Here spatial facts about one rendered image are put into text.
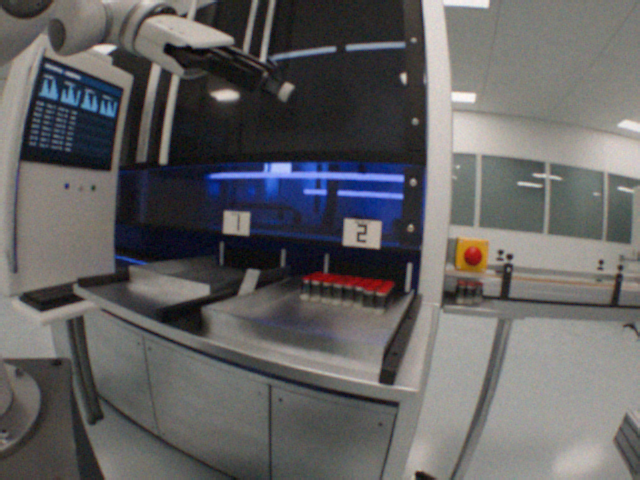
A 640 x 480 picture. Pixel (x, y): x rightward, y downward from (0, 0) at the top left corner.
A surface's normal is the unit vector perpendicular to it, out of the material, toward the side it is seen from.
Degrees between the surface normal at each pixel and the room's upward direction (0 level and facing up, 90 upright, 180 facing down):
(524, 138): 90
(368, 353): 90
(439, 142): 90
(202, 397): 90
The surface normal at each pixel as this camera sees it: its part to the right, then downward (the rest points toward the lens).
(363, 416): -0.36, 0.05
